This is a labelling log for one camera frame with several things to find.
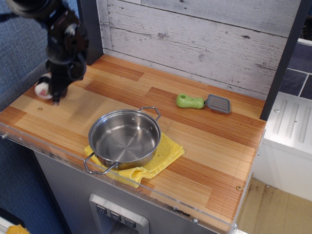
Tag plush sushi roll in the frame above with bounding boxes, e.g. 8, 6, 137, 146
34, 73, 53, 99

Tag green handled grey spatula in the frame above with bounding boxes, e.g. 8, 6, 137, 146
176, 94, 231, 114

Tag silver button panel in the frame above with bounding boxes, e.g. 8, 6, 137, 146
89, 194, 150, 234

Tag yellow black object on floor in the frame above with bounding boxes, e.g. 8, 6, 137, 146
6, 225, 30, 234

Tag white ribbed cabinet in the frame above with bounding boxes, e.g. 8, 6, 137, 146
253, 92, 312, 200

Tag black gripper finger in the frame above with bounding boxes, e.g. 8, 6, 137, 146
52, 89, 68, 105
49, 89, 60, 102

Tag yellow folded cloth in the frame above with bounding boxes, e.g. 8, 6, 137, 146
84, 133, 185, 189

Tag stainless steel pot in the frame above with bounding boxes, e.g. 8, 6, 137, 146
83, 106, 161, 175

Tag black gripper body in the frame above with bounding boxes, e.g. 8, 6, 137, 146
46, 52, 86, 93

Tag dark grey right post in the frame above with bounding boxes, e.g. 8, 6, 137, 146
260, 0, 312, 121

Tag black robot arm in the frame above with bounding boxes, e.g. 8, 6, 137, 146
0, 0, 89, 105

